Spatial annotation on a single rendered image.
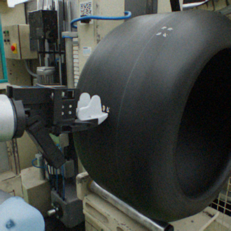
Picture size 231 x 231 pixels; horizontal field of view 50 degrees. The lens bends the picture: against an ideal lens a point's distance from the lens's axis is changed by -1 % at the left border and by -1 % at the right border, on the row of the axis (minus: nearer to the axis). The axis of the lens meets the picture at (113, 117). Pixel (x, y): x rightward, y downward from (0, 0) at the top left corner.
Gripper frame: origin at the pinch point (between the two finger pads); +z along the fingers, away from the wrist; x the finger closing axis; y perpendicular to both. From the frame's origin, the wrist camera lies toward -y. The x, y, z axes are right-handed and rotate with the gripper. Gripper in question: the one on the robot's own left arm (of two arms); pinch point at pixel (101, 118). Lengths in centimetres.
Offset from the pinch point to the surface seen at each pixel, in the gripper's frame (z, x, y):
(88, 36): 20.0, 33.6, 20.2
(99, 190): 17.8, 19.2, -32.2
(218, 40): 22.7, -12.5, 18.8
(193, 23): 16.4, -9.2, 21.7
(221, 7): 59, 6, 35
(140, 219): 17.6, -0.2, -32.8
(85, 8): 19.0, 34.7, 29.4
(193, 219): 42, -5, -40
